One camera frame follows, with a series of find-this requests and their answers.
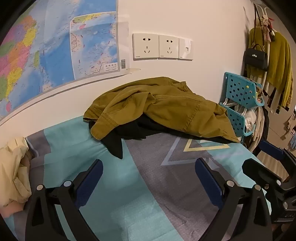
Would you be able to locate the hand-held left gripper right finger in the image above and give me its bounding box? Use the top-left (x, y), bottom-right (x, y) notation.
top-left (195, 158), bottom-right (273, 241)

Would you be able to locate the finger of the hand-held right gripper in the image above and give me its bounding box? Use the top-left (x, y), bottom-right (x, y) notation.
top-left (242, 159), bottom-right (283, 187)
top-left (259, 140), bottom-right (296, 176)

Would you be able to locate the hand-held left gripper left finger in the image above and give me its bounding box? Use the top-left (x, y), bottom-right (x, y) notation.
top-left (25, 159), bottom-right (104, 241)

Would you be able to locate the olive green jacket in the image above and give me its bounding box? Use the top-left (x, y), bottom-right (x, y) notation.
top-left (83, 76), bottom-right (241, 143)

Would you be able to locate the beige hanging garment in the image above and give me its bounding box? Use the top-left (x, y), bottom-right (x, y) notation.
top-left (252, 107), bottom-right (270, 156)

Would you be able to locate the beige hanging cloth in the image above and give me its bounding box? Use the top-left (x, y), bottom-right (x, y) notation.
top-left (283, 111), bottom-right (296, 140)

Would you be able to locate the white crumpled cloth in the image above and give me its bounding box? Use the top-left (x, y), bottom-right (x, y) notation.
top-left (233, 104), bottom-right (258, 134)

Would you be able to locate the black garment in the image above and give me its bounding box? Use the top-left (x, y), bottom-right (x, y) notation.
top-left (89, 115), bottom-right (238, 160)

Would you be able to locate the teal grey patterned bed sheet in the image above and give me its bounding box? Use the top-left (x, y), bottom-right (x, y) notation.
top-left (5, 115), bottom-right (278, 241)

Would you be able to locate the teal plastic storage rack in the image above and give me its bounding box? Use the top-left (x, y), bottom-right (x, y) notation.
top-left (219, 72), bottom-right (265, 143)

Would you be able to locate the cream folded cloth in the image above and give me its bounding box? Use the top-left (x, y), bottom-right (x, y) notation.
top-left (0, 137), bottom-right (32, 208)

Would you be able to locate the pink folded cloth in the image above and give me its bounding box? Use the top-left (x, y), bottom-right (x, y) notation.
top-left (0, 201), bottom-right (25, 219)

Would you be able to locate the yellow green sweater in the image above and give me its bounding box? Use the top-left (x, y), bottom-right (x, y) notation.
top-left (247, 27), bottom-right (294, 109)

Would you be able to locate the black handbag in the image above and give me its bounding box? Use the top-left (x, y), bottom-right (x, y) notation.
top-left (244, 44), bottom-right (269, 72)

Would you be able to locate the white coat rack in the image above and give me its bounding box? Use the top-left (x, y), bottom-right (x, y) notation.
top-left (253, 3), bottom-right (276, 90)

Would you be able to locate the light patterned hanging scarf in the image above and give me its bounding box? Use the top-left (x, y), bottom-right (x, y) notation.
top-left (261, 16), bottom-right (276, 42)

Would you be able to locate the small white wall plate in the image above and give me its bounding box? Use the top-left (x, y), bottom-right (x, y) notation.
top-left (179, 38), bottom-right (194, 61)

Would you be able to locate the white wall socket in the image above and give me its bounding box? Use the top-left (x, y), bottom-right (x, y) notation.
top-left (159, 35), bottom-right (180, 60)
top-left (132, 33), bottom-right (160, 60)

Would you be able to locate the colourful wall map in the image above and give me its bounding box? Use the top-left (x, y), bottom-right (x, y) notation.
top-left (0, 0), bottom-right (141, 121)

